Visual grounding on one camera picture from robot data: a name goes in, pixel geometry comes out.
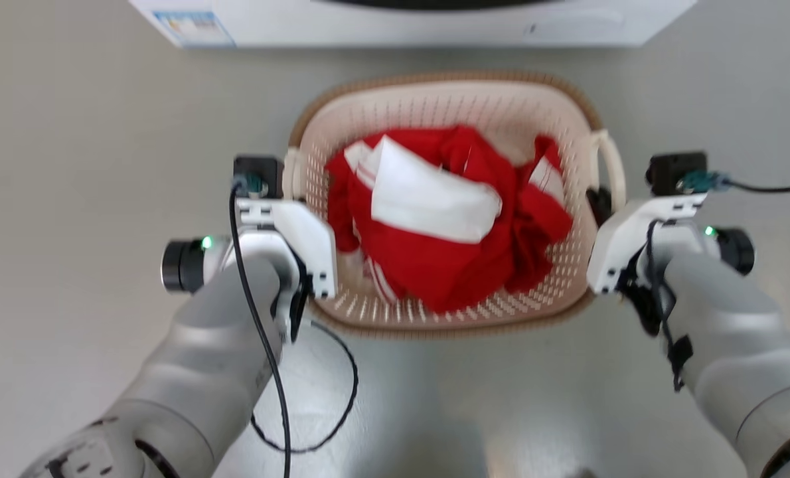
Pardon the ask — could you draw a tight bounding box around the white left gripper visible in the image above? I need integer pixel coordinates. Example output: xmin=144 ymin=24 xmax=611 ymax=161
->
xmin=235 ymin=198 xmax=339 ymax=300

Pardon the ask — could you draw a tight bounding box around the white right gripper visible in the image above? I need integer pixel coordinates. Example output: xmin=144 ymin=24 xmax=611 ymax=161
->
xmin=586 ymin=187 xmax=708 ymax=295

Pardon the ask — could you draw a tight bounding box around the beige plastic laundry basket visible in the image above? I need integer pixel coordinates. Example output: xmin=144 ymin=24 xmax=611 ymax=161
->
xmin=281 ymin=71 xmax=628 ymax=341

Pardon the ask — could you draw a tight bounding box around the red and white garment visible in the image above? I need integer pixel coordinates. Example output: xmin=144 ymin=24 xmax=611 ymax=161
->
xmin=325 ymin=125 xmax=574 ymax=315

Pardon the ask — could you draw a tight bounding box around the white washing machine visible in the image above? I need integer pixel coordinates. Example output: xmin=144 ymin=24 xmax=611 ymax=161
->
xmin=128 ymin=0 xmax=699 ymax=49

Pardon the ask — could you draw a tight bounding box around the blue white energy label sticker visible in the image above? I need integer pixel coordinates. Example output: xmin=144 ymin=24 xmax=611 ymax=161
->
xmin=152 ymin=11 xmax=237 ymax=48

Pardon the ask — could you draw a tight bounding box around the black left camera cable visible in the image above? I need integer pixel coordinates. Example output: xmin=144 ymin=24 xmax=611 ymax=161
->
xmin=228 ymin=181 xmax=293 ymax=478

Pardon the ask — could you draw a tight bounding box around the black camera cable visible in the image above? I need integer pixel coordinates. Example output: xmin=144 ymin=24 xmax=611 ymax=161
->
xmin=676 ymin=171 xmax=790 ymax=195
xmin=228 ymin=181 xmax=293 ymax=478

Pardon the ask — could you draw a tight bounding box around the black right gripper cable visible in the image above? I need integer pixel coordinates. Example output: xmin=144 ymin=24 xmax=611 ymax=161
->
xmin=643 ymin=219 xmax=695 ymax=393

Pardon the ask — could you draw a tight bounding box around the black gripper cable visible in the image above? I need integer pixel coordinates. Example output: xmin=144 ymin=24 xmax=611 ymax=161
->
xmin=250 ymin=319 xmax=360 ymax=455
xmin=643 ymin=219 xmax=695 ymax=393

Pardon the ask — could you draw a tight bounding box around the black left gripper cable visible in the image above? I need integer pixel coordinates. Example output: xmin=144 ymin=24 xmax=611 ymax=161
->
xmin=250 ymin=319 xmax=360 ymax=455

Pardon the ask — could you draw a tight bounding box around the black right camera cable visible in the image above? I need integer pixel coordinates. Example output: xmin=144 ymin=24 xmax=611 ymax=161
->
xmin=676 ymin=171 xmax=790 ymax=195

